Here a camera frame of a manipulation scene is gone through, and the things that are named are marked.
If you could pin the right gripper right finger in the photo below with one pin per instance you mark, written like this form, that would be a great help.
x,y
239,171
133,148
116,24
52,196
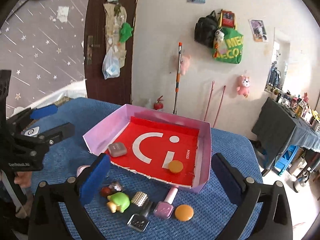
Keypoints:
x,y
274,221

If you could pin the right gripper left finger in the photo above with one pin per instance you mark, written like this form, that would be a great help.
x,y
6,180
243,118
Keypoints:
x,y
47,220

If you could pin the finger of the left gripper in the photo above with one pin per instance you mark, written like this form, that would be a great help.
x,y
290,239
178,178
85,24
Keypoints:
x,y
42,111
57,134

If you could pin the pale pink round case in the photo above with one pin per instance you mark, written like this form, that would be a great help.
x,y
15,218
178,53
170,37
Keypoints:
x,y
80,169

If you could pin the green yellow duck toy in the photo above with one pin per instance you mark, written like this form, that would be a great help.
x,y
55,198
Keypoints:
x,y
118,202

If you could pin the silver glitter ball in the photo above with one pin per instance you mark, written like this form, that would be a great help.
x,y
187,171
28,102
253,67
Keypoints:
x,y
116,186

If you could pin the orange round disc outside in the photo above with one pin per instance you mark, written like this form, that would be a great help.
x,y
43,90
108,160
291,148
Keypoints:
x,y
184,213

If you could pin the black silver square bottle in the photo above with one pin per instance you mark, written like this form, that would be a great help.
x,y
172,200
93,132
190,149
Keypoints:
x,y
139,221

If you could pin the rhinestone studded silver block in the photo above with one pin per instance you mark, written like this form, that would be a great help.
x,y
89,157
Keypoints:
x,y
139,199

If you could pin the pink nail polish bottle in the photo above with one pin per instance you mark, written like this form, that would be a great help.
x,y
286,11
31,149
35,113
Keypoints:
x,y
164,209

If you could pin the dark red ball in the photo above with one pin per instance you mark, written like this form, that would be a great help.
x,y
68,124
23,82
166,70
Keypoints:
x,y
105,191

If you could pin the grey-pink earbud case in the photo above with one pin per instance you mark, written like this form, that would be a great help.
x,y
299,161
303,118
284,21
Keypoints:
x,y
117,149

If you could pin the dark brown door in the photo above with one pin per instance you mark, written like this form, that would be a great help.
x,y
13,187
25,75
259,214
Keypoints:
x,y
104,19

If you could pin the white blue plastic bag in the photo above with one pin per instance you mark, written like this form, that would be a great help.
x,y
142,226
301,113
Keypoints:
x,y
111,66

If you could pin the blue knitted table cloth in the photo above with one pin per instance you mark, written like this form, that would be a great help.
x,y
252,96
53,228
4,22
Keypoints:
x,y
212,208

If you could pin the black cloth side table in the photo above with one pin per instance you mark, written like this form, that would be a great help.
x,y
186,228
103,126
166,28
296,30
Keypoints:
x,y
276,130

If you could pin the red fire extinguisher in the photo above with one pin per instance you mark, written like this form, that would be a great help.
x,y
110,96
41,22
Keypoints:
x,y
158,105

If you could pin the orange round disc in box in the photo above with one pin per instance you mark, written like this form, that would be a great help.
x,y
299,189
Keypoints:
x,y
175,166

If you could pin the pink cardboard box tray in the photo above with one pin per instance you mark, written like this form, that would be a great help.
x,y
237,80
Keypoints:
x,y
153,139

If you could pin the green plush on door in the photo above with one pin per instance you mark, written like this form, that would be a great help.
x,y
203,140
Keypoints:
x,y
125,32

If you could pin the orange grey mop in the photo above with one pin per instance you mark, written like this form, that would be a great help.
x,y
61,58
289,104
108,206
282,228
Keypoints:
x,y
178,76

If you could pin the pink plush toy right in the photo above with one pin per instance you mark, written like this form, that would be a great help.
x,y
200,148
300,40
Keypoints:
x,y
243,86

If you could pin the pink plush behind mop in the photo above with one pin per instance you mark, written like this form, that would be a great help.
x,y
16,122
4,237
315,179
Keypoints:
x,y
185,64

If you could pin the green tote bag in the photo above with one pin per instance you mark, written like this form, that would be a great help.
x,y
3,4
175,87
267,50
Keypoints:
x,y
230,50

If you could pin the black backpack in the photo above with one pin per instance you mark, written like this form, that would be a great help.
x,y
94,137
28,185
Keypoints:
x,y
205,29

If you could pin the red framed picture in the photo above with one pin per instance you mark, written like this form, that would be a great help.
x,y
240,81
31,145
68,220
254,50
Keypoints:
x,y
228,19

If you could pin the door handle plate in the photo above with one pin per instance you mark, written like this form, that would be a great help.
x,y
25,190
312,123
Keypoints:
x,y
89,53

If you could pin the photo poster on wall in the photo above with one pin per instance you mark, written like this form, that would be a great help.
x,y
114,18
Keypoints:
x,y
258,30

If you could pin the white plush keychain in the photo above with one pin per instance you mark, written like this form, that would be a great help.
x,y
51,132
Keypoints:
x,y
219,36

